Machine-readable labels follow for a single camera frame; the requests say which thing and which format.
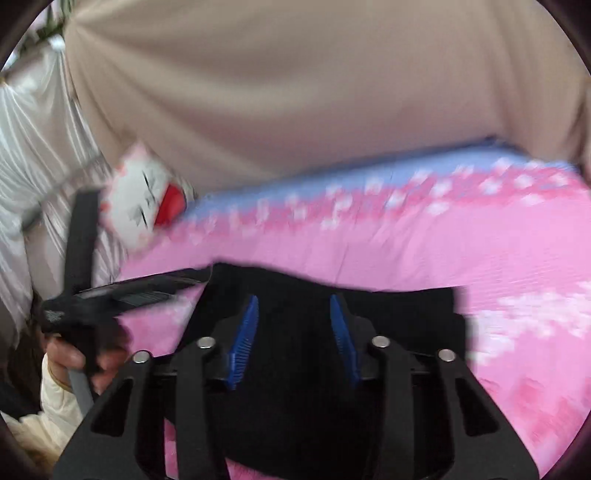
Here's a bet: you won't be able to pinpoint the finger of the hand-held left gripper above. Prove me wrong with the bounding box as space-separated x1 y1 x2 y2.
106 282 206 320
74 267 214 296

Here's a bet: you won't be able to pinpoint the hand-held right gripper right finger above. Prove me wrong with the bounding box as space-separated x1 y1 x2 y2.
329 294 540 480

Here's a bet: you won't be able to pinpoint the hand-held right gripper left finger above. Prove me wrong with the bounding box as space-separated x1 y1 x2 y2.
55 294 260 480

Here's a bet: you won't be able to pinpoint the black pants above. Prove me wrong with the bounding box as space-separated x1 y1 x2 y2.
164 262 469 480

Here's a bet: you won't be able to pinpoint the person's left forearm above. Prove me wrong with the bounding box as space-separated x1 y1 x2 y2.
0 355 100 462

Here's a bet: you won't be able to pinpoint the person's left hand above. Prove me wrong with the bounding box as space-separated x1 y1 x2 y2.
44 323 132 395

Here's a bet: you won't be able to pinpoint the cat face pillow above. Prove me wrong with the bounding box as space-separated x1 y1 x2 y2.
100 142 197 252

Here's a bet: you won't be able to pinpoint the white satin curtain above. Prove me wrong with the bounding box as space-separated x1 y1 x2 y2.
0 37 130 352

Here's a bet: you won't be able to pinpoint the pink rose print bedsheet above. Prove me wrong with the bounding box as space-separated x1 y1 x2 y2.
115 138 591 480

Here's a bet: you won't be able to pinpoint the beige backdrop cloth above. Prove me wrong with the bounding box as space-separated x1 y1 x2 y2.
62 0 591 185

